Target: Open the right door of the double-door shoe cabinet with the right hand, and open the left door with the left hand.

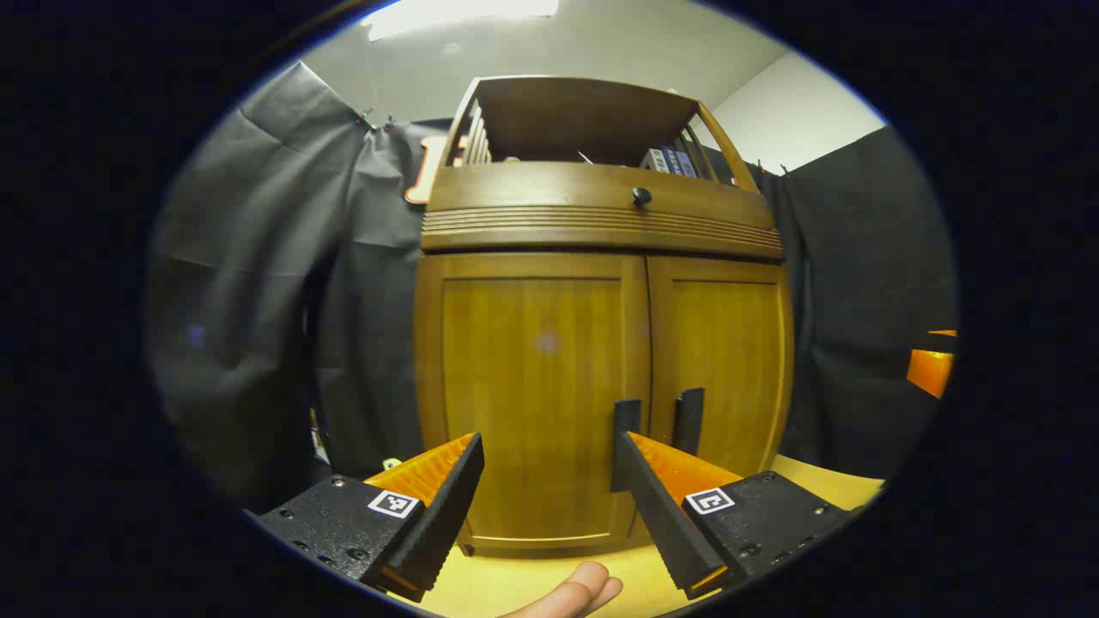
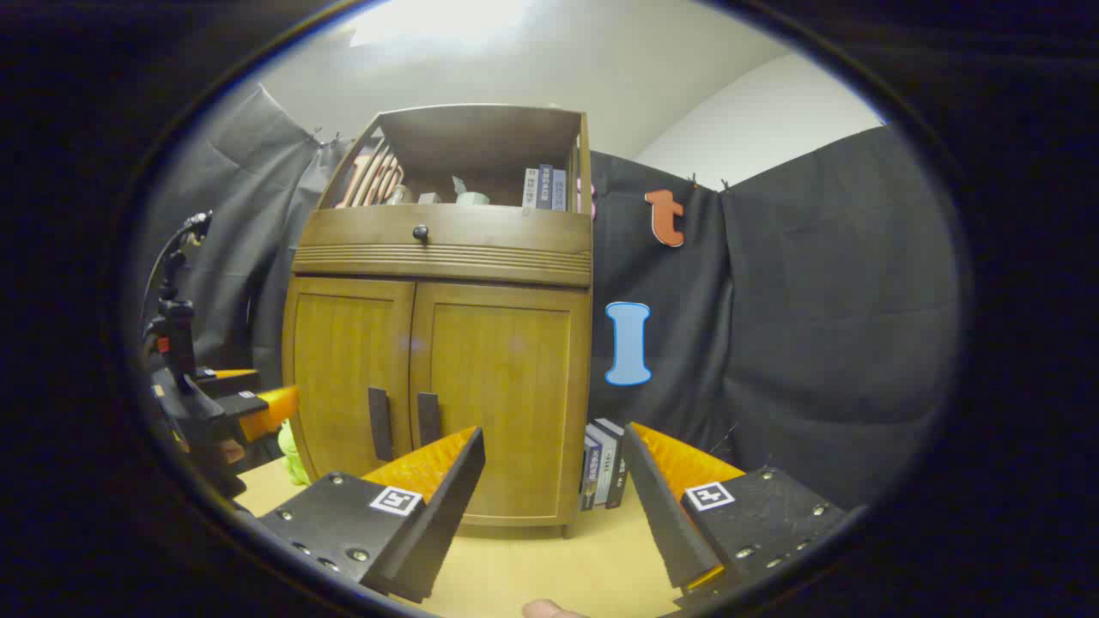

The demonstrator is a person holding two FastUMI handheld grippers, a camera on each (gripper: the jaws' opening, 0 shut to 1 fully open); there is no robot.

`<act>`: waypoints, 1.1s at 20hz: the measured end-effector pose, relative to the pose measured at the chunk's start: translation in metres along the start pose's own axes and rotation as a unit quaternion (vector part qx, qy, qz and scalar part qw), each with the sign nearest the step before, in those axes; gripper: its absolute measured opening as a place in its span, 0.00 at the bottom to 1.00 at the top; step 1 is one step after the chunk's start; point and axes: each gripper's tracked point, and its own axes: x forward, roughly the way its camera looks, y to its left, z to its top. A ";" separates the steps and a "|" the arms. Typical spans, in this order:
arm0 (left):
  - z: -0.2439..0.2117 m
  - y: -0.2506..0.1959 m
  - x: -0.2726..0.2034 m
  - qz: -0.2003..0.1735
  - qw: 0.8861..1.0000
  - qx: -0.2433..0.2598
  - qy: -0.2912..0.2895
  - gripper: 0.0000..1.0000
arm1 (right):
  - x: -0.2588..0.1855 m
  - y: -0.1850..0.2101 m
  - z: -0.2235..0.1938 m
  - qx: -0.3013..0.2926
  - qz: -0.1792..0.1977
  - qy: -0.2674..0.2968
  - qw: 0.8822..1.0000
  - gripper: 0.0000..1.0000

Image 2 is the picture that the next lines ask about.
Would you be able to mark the pale green tape roll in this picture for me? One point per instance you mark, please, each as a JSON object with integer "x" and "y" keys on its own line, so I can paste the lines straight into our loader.
{"x": 474, "y": 199}

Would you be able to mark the white spine book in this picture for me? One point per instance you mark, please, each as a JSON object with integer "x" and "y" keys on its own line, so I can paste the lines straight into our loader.
{"x": 605, "y": 468}

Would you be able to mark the dark blue upright book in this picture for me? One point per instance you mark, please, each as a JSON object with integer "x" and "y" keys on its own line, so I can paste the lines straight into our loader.
{"x": 545, "y": 187}

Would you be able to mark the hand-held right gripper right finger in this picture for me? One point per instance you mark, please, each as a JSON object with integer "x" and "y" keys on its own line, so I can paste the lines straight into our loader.
{"x": 657, "y": 506}

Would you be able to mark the small pale bottle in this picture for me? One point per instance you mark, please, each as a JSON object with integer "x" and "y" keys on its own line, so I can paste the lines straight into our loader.
{"x": 397, "y": 196}

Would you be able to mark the white upright book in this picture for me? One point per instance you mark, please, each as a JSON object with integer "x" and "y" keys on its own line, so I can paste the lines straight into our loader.
{"x": 531, "y": 190}

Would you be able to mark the blue spine book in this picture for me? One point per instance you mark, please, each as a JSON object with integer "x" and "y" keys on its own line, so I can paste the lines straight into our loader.
{"x": 589, "y": 476}

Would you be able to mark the wooden shoe cabinet door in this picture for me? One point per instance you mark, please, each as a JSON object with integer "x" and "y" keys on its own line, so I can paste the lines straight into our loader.
{"x": 348, "y": 360}
{"x": 506, "y": 369}

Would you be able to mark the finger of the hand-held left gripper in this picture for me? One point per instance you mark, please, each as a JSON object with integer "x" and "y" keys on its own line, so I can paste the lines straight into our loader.
{"x": 227, "y": 380}
{"x": 270, "y": 408}

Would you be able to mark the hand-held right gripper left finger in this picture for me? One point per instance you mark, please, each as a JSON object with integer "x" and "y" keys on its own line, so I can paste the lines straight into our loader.
{"x": 446, "y": 506}

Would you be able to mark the light blue upright book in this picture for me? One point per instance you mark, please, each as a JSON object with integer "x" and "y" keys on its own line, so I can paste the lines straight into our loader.
{"x": 560, "y": 190}

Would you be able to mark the green toy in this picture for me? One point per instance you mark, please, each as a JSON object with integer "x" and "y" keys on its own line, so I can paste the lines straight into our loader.
{"x": 294, "y": 455}

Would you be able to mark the small white object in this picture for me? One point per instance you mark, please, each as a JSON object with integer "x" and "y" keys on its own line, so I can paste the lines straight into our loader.
{"x": 458, "y": 185}

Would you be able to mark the wooden double-door shoe cabinet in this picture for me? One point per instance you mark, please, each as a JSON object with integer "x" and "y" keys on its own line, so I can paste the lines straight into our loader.
{"x": 481, "y": 137}

